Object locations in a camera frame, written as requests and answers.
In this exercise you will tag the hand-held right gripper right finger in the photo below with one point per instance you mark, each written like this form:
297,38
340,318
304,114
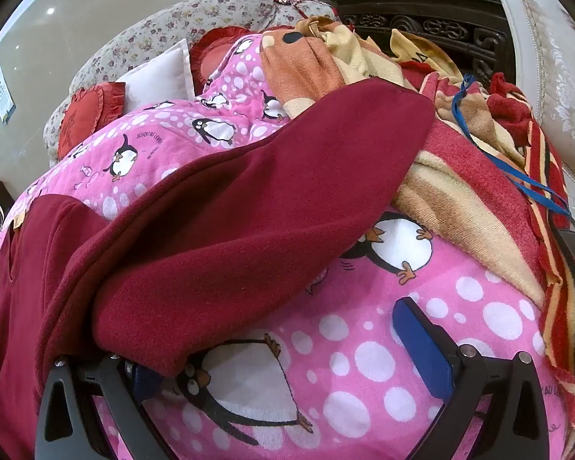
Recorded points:
421,350

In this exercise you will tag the red round ruffled cushion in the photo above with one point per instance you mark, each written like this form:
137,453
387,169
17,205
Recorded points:
211,52

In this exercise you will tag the red cream striped blanket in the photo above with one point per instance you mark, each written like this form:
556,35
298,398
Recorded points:
484,187

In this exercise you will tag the white pillow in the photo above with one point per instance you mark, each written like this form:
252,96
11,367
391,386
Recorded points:
158,76

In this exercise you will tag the dark red fleece garment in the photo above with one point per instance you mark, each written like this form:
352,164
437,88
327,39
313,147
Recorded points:
220,249

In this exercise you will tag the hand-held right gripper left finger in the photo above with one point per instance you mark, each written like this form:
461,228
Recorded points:
146,383

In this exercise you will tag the orange cream bear blanket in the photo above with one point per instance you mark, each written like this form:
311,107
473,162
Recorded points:
302,67

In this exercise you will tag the wall calendar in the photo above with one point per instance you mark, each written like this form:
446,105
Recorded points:
0,86

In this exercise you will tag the dark carved wooden cabinet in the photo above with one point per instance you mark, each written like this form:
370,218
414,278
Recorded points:
436,24

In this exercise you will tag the white ornate upholstered sofa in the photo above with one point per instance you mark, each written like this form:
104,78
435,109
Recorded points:
556,57

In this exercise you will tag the red heart-shaped cushion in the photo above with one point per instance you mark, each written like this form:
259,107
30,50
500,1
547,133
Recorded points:
84,115

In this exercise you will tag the pink penguin print blanket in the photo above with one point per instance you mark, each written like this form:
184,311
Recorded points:
364,345

